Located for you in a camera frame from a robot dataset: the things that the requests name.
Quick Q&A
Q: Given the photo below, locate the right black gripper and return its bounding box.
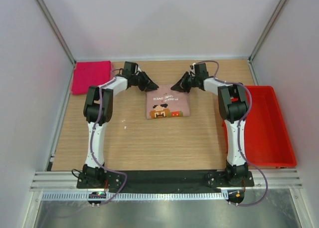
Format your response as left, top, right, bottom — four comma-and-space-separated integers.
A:
171, 71, 199, 93

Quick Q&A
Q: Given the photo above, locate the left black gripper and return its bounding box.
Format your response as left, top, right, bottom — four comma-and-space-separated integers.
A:
132, 71, 158, 92

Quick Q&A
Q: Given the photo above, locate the dusty pink t shirt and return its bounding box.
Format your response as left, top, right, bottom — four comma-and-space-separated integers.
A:
146, 84, 190, 119

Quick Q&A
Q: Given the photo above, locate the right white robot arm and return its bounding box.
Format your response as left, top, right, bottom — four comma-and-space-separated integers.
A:
171, 60, 252, 186

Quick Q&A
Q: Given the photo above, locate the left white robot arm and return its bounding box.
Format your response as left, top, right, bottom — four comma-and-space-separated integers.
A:
77, 61, 159, 189

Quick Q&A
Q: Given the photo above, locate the folded magenta t shirt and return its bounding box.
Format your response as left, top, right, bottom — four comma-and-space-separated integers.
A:
71, 61, 113, 95

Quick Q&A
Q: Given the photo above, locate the red plastic bin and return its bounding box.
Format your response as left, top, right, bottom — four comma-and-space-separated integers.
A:
218, 85, 298, 168

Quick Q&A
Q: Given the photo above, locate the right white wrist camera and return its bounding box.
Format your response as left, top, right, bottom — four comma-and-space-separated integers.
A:
189, 64, 195, 74

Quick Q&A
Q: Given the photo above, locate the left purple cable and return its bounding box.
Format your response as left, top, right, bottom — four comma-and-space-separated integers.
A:
89, 68, 128, 206

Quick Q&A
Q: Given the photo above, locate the purple cable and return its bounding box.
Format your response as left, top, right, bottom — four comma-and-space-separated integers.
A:
89, 68, 128, 206
191, 60, 269, 208

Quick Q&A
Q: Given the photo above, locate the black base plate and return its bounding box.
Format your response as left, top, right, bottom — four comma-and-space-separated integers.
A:
76, 170, 254, 194

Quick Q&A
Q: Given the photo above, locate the white slotted cable duct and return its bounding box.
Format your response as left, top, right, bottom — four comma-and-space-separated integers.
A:
41, 191, 228, 201

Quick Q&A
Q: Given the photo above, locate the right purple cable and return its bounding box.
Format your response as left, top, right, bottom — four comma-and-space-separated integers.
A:
191, 60, 269, 208

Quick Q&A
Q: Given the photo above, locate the right aluminium frame post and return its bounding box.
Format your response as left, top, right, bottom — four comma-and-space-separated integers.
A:
248, 0, 289, 64

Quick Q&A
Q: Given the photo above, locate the aluminium frame post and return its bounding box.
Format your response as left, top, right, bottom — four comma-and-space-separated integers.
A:
35, 0, 76, 66
248, 0, 289, 64

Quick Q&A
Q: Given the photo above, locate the aluminium rail profile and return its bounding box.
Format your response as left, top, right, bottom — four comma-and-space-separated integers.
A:
29, 170, 80, 192

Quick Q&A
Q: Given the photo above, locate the left aluminium frame post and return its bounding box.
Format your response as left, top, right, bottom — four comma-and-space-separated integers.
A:
35, 0, 76, 66

